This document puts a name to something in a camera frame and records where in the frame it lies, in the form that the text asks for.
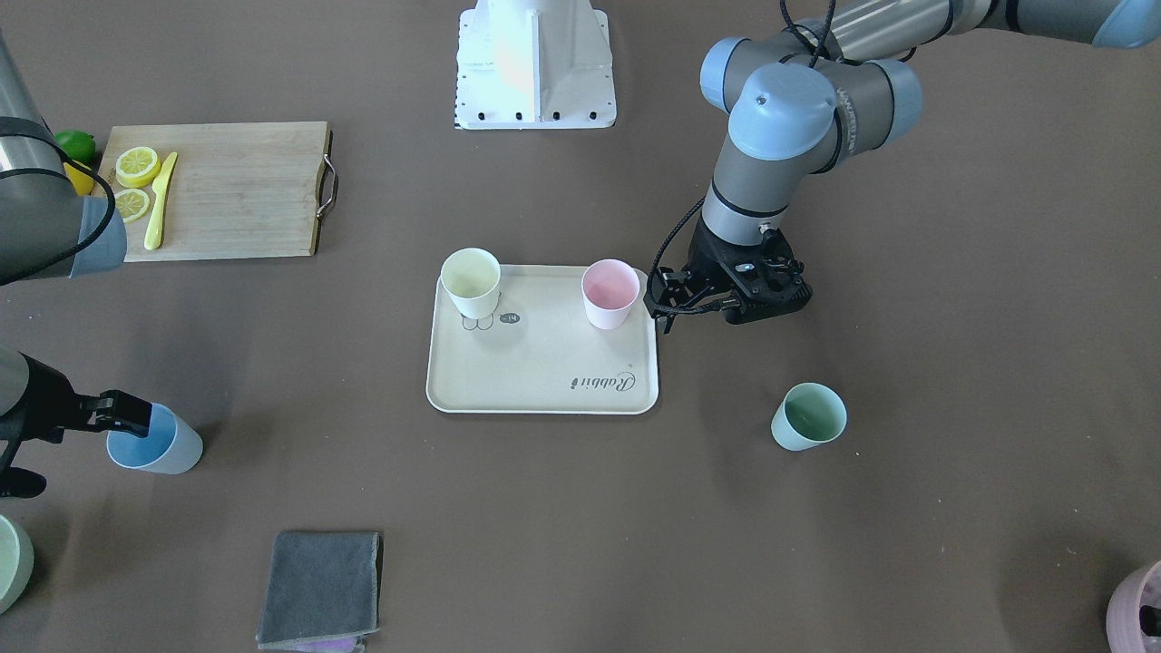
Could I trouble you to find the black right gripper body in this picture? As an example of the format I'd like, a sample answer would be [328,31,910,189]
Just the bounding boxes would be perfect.
[1,353,87,498]

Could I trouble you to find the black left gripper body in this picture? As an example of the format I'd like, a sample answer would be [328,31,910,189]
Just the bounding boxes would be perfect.
[685,218,813,324]

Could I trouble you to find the pink plastic cup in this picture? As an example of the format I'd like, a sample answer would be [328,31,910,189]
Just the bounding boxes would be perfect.
[581,258,641,330]

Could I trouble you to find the light blue plastic cup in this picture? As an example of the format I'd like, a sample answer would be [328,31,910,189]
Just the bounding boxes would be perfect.
[104,404,204,474]

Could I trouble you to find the mint green plastic cup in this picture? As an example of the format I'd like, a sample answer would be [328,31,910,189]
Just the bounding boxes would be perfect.
[771,382,848,452]

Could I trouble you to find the cream yellow plastic cup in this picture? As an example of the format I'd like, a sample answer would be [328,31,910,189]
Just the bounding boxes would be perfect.
[439,247,502,320]

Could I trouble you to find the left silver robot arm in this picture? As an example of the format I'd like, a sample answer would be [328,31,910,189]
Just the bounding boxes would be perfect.
[644,1,1160,327]

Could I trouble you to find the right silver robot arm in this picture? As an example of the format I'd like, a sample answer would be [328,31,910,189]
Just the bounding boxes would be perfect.
[1,48,152,498]

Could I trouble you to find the beige rabbit print tray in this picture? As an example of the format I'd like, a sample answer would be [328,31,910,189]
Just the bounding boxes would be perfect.
[426,264,659,414]

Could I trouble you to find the pale green bowl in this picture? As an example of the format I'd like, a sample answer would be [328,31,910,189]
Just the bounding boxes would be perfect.
[1,516,34,613]

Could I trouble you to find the lower lemon half slice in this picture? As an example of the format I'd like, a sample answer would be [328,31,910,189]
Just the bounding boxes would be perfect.
[113,189,151,223]

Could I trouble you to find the lemon half slice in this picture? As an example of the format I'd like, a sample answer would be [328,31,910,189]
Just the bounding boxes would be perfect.
[113,146,163,189]
[113,189,151,223]

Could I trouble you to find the upper whole yellow lemon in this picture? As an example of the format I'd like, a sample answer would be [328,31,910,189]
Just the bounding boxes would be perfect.
[63,162,95,198]

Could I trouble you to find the yellow plastic knife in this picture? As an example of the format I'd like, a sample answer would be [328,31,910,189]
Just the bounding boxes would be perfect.
[142,151,179,251]

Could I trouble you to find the upper lemon half slice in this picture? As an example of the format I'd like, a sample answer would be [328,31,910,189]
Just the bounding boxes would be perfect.
[113,146,163,189]

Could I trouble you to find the bamboo cutting board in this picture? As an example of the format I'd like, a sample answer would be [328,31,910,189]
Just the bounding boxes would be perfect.
[95,122,337,263]

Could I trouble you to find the green lime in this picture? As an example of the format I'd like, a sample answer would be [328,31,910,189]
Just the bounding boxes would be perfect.
[55,130,98,166]

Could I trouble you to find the grey folded cloth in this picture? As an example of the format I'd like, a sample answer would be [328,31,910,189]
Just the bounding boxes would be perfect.
[255,531,381,652]

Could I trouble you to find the pink mixing bowl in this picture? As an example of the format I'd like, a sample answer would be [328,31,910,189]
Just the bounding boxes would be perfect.
[1106,561,1160,652]

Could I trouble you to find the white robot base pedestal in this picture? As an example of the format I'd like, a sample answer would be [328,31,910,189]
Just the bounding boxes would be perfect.
[454,1,618,130]

